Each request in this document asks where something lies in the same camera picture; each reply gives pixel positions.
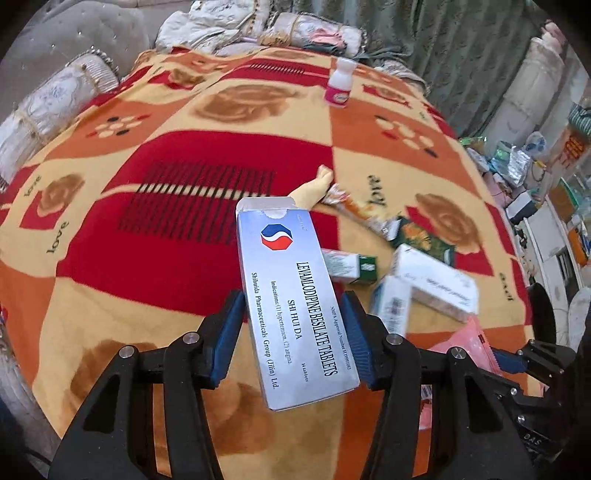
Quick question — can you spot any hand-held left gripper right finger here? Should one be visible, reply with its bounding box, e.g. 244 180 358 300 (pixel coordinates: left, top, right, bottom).
339 291 527 480

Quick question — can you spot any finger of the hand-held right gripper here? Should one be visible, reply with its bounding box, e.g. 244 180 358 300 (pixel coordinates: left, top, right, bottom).
490 339 578 393

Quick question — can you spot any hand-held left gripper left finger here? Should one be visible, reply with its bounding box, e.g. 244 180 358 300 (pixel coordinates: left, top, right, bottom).
48 290 245 480

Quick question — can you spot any pink plastic packet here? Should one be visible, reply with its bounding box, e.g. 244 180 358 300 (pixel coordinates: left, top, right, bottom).
418 316 502 432

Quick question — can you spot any white blue medicine box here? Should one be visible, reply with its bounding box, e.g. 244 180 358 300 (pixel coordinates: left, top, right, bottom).
369 275 414 335

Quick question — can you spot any white medicine box hexagon logo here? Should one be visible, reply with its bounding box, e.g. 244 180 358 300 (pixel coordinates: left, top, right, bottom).
235 196 361 411

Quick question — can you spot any white green medicine box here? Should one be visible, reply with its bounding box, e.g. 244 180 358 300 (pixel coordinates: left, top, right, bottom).
321 248 380 286

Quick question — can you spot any long white medicine box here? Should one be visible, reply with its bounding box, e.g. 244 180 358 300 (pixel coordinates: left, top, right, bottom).
390 244 480 324

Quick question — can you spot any dark green box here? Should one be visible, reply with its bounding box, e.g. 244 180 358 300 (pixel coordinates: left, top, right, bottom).
394 216 457 268

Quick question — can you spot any orange snack wrapper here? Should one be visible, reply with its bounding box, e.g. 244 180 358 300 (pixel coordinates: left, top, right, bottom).
321 185 402 241

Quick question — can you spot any white dotted cloth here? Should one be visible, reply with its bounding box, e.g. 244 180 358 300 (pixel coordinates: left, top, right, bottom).
568 288 591 347

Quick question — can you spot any white tv cabinet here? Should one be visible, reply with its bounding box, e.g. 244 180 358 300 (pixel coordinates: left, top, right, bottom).
508 185 591 356

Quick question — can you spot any orange box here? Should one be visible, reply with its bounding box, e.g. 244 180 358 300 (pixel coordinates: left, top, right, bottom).
567 226 591 266

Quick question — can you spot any silver foil bag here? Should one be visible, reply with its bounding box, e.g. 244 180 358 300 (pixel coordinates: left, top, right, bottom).
496 143 532 188

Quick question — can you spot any printed rose blanket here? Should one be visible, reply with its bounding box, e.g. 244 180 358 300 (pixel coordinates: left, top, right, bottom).
0 46 543 480

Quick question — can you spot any white plastic bag blue print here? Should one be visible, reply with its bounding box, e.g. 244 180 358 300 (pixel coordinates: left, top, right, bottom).
522 131 548 162

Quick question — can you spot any red hanging decoration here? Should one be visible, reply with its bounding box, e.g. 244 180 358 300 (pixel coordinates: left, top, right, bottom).
561 129 589 167

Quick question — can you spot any white bottle pink label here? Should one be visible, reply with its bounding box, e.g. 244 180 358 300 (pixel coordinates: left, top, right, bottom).
324 58 356 110

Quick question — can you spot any striped tote bag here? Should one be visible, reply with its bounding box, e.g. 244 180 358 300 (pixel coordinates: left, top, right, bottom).
567 104 591 137

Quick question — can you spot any lace-covered standing air conditioner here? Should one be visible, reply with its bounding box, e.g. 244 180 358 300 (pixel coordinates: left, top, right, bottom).
485 34 566 139

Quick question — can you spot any striped embroidered bolster pillow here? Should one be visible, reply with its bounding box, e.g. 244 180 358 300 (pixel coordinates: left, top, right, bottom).
0 50 121 181

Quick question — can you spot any green patterned curtain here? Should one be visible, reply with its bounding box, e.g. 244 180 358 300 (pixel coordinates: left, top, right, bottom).
277 0 550 139

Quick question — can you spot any white folded quilt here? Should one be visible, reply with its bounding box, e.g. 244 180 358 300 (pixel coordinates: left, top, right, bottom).
154 9 245 56

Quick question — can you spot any pink grey clothes pile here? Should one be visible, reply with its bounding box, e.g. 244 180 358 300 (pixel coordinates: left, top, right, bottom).
302 28 352 54

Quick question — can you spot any embroidered fringed cushion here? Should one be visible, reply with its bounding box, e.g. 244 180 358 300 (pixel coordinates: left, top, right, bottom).
189 0 273 38
259 13 365 58

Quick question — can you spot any pink plush pig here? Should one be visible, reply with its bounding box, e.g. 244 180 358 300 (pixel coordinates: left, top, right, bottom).
540 21 566 47

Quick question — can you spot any grey tufted sofa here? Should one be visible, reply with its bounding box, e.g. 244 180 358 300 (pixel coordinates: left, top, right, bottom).
0 0 153 130

